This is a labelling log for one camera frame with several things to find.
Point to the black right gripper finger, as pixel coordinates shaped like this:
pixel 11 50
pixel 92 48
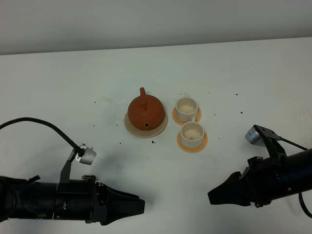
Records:
pixel 220 197
pixel 233 186

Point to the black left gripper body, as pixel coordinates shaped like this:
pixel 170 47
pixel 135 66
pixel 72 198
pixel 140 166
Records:
pixel 78 200

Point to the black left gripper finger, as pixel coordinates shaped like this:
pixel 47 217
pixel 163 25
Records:
pixel 119 209
pixel 116 195

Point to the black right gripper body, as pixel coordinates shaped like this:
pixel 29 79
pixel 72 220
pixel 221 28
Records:
pixel 266 179

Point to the brown clay teapot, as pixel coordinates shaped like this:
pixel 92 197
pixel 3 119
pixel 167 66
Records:
pixel 146 112

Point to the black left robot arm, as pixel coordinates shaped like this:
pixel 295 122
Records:
pixel 32 199

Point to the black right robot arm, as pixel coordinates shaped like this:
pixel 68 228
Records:
pixel 298 171

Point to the beige round teapot saucer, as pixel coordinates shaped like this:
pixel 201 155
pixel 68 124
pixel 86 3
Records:
pixel 146 132

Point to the near orange coaster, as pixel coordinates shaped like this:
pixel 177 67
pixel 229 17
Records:
pixel 203 143

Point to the orange coaster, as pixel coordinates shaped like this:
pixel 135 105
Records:
pixel 203 143
pixel 198 117

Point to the near white teacup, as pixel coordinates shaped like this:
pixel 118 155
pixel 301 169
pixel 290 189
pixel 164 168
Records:
pixel 193 127

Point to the white teacup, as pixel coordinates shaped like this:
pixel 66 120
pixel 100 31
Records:
pixel 186 108
pixel 193 127

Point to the far orange coaster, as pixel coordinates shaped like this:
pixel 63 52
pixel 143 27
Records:
pixel 198 117

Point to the far white teacup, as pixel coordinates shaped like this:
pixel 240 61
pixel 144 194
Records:
pixel 186 108

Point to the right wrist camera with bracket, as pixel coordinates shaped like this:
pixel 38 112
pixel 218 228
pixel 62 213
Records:
pixel 267 138

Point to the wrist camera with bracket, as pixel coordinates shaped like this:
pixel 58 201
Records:
pixel 83 154
pixel 267 138

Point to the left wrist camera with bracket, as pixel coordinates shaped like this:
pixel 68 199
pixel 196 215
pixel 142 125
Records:
pixel 83 154

